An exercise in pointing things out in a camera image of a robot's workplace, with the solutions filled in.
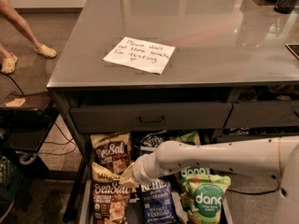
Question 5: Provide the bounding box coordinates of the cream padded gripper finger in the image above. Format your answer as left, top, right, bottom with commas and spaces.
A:
119, 162, 139, 188

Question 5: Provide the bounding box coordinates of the brown seasalt chip bag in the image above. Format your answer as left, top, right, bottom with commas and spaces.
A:
92, 162, 132, 224
91, 133, 133, 174

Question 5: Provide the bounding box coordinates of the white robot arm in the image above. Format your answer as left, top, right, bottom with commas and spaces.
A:
120, 136, 299, 224

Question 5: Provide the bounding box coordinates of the front blue Kettle chip bag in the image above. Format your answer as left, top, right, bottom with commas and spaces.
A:
140, 178, 178, 224

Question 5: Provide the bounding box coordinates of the blue kettle chip bag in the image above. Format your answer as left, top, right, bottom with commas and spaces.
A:
139, 130, 167, 154
140, 178, 178, 224

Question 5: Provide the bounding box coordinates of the rear blue Kettle chip bag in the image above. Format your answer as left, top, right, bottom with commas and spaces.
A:
139, 130, 167, 154

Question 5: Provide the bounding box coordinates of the open middle drawer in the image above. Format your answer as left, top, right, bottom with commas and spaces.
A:
79, 141, 233, 224

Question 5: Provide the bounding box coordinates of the middle green Dang chip bag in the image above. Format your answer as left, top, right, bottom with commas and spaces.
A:
176, 166, 210, 191

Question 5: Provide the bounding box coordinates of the green dang chip bag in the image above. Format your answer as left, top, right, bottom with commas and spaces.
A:
174, 131, 201, 146
181, 175, 231, 224
176, 166, 210, 191

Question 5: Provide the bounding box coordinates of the top left grey drawer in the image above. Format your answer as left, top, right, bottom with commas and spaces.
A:
70, 103, 232, 133

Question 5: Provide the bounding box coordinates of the grey drawer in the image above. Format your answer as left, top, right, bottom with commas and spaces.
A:
70, 103, 232, 133
225, 101, 299, 129

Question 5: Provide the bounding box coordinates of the rear green Dang chip bag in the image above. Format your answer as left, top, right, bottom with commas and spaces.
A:
174, 131, 201, 146

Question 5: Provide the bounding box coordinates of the front green Dang chip bag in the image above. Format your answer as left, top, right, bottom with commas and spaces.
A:
181, 175, 231, 224

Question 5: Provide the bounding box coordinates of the top right grey drawer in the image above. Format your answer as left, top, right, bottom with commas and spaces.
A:
225, 101, 299, 129

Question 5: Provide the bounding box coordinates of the dark tablet on counter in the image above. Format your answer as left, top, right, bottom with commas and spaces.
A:
286, 44, 299, 60

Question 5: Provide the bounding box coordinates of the green crate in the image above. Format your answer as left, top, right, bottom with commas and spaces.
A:
0, 155, 23, 203

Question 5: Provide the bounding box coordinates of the black side cart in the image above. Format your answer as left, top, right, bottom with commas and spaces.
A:
0, 91, 59, 178

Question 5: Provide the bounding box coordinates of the white handwritten paper note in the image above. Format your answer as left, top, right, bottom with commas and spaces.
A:
103, 37, 176, 75

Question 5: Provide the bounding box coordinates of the person with yellow clogs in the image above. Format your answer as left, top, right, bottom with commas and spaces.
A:
0, 0, 57, 75

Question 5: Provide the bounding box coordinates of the black floor cable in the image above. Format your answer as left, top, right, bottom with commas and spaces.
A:
227, 180, 281, 196

